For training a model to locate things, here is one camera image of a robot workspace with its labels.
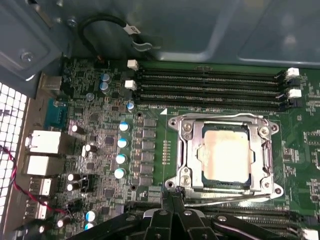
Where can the silver rear port housing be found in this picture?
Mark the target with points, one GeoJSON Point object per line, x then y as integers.
{"type": "Point", "coordinates": [40, 186]}
{"type": "Point", "coordinates": [45, 141]}
{"type": "Point", "coordinates": [51, 82]}
{"type": "Point", "coordinates": [36, 210]}
{"type": "Point", "coordinates": [42, 165]}

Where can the blue-topped capacitor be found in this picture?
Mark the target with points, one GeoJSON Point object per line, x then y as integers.
{"type": "Point", "coordinates": [130, 106]}
{"type": "Point", "coordinates": [105, 77]}
{"type": "Point", "coordinates": [122, 143]}
{"type": "Point", "coordinates": [103, 87]}
{"type": "Point", "coordinates": [88, 226]}
{"type": "Point", "coordinates": [91, 215]}
{"type": "Point", "coordinates": [119, 173]}
{"type": "Point", "coordinates": [124, 126]}
{"type": "Point", "coordinates": [121, 158]}

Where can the black open PC case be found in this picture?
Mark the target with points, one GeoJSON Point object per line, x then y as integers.
{"type": "Point", "coordinates": [200, 30]}

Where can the dark cylindrical capacitor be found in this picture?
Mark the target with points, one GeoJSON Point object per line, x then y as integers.
{"type": "Point", "coordinates": [77, 129]}
{"type": "Point", "coordinates": [72, 187]}
{"type": "Point", "coordinates": [73, 177]}
{"type": "Point", "coordinates": [63, 221]}
{"type": "Point", "coordinates": [90, 148]}

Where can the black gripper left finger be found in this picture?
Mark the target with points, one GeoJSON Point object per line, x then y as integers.
{"type": "Point", "coordinates": [160, 225]}

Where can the blue rear port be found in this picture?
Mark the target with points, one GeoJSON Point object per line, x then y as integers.
{"type": "Point", "coordinates": [56, 113]}

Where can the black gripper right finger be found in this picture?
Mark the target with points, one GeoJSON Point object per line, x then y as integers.
{"type": "Point", "coordinates": [190, 225]}

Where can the green motherboard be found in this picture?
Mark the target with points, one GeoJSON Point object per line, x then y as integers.
{"type": "Point", "coordinates": [295, 140]}

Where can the silver square CPU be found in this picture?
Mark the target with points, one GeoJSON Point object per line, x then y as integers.
{"type": "Point", "coordinates": [225, 155]}

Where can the RAM slot white clips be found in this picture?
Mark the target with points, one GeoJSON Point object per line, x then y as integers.
{"type": "Point", "coordinates": [212, 93]}
{"type": "Point", "coordinates": [212, 75]}

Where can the metal CPU socket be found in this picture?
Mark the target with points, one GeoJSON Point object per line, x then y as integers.
{"type": "Point", "coordinates": [174, 180]}

